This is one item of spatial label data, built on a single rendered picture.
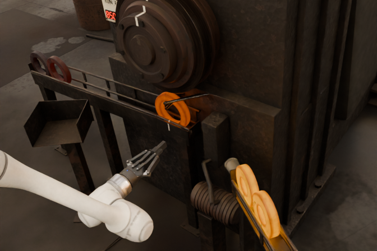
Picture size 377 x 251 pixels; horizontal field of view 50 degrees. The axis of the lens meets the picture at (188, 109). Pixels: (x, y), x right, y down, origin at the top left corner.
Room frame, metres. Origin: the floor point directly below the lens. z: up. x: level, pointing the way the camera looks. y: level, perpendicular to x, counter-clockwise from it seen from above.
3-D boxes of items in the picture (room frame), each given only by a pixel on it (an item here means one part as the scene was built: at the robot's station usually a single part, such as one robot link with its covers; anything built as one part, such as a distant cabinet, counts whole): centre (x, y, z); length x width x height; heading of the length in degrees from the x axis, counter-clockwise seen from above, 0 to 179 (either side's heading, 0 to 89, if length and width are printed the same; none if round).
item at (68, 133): (1.62, 0.64, 0.36); 0.26 x 0.20 x 0.72; 82
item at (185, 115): (1.48, 0.07, 0.75); 0.18 x 0.03 x 0.18; 48
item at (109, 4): (1.79, 0.25, 1.15); 0.26 x 0.02 x 0.18; 47
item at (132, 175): (1.13, 0.24, 0.72); 0.09 x 0.08 x 0.07; 137
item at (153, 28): (1.41, 0.14, 1.11); 0.28 x 0.06 x 0.28; 47
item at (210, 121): (1.33, -0.11, 0.68); 0.11 x 0.08 x 0.24; 137
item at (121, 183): (1.08, 0.29, 0.72); 0.09 x 0.06 x 0.09; 47
